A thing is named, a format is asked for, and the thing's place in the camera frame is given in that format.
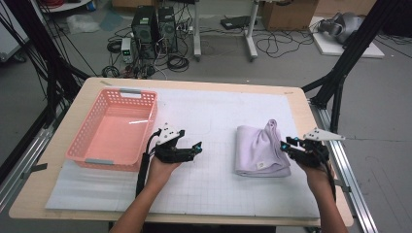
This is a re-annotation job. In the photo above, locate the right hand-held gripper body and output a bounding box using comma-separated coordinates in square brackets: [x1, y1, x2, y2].
[288, 126, 347, 169]

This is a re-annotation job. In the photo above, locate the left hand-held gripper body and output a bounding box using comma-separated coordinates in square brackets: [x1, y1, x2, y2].
[154, 121, 195, 164]

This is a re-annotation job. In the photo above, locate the lilac printed cloth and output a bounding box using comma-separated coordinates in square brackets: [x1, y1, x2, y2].
[233, 118, 292, 179]

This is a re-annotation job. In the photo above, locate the pink plastic basket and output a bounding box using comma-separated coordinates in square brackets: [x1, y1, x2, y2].
[65, 88, 159, 173]

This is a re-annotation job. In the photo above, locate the person's left hand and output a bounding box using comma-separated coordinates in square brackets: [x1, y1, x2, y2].
[145, 156, 182, 190]

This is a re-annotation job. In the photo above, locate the person's right hand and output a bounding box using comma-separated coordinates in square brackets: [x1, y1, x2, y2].
[297, 162, 335, 195]

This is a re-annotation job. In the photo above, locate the white grid mat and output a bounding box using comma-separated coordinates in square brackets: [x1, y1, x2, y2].
[45, 86, 320, 218]

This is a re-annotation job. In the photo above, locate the white floor board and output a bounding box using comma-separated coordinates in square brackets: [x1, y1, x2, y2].
[309, 16, 386, 59]

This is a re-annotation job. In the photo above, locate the white bench power supply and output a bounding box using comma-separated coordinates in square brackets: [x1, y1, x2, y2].
[120, 37, 134, 64]

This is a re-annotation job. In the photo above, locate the white stand leg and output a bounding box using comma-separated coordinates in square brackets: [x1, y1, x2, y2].
[192, 0, 203, 62]
[244, 0, 260, 62]

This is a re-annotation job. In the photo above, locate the slim black computer tower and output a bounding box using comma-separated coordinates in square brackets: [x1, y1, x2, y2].
[156, 6, 179, 54]

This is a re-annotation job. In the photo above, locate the large black computer tower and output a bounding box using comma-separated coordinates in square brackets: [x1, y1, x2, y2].
[130, 6, 157, 61]

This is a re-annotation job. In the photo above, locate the grey rounded device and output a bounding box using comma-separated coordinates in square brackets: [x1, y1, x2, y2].
[317, 12, 365, 45]

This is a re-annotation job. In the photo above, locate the brown cardboard box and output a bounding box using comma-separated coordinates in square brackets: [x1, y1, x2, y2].
[260, 0, 320, 32]

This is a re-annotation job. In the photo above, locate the flat black device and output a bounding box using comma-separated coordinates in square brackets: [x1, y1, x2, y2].
[220, 15, 258, 30]

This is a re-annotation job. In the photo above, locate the blue-grey sheet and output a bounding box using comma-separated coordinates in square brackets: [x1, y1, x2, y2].
[99, 11, 125, 33]

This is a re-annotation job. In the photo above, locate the clear plastic bag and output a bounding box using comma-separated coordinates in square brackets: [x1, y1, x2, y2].
[66, 14, 101, 35]

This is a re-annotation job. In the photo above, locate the white round table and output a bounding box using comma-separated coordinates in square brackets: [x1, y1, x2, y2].
[38, 0, 93, 14]

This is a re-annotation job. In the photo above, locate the white cabinet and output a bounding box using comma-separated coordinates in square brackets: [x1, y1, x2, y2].
[0, 0, 30, 63]

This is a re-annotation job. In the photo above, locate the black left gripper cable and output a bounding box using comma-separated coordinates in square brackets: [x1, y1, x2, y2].
[135, 127, 163, 198]

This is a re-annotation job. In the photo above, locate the aluminium rail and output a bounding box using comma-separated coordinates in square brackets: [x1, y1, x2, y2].
[0, 125, 55, 213]
[309, 100, 379, 233]

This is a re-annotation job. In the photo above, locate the coiled black cable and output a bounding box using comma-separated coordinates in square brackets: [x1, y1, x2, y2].
[106, 40, 122, 54]
[101, 65, 121, 79]
[166, 54, 190, 73]

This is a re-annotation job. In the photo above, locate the long black floor cable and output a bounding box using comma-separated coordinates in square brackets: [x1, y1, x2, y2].
[256, 28, 315, 59]

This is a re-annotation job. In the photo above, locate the black metal frame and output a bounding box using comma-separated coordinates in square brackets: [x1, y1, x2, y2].
[0, 0, 90, 183]
[300, 0, 402, 142]

